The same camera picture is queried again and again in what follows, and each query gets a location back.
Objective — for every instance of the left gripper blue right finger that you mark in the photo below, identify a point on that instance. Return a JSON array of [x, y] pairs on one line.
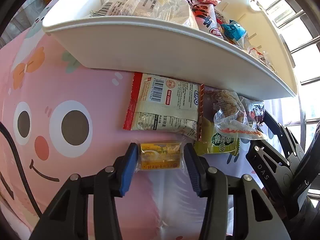
[[196, 170]]

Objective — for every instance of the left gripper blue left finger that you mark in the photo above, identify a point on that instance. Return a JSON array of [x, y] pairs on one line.
[[127, 168]]

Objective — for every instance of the yellow gold snack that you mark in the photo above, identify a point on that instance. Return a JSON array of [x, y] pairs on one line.
[[155, 156]]

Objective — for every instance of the green tea snack packet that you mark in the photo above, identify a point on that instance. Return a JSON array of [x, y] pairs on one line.
[[212, 142]]

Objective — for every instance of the clear bag brown pastry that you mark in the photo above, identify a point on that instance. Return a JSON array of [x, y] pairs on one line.
[[224, 113]]

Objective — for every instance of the Lipo cream biscuit packet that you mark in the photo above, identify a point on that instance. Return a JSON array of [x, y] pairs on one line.
[[165, 104]]

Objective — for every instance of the red candy bag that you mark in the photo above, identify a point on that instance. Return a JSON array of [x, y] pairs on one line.
[[255, 111]]

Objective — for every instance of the dark brownie clear packet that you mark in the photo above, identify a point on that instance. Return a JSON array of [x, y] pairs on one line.
[[262, 57]]

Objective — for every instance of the blue white candy packet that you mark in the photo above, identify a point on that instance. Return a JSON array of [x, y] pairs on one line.
[[236, 33]]

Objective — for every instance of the red white snack packet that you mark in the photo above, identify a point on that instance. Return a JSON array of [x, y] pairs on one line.
[[204, 12]]

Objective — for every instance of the bag of puffed rice cake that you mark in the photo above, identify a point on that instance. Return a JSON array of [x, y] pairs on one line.
[[175, 11]]

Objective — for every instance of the long white snack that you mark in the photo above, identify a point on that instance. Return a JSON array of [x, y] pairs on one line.
[[139, 8]]

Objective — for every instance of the white plastic storage bin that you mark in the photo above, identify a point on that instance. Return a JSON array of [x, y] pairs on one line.
[[168, 49]]

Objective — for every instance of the metal window security bars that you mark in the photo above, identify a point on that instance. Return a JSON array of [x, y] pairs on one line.
[[301, 35]]

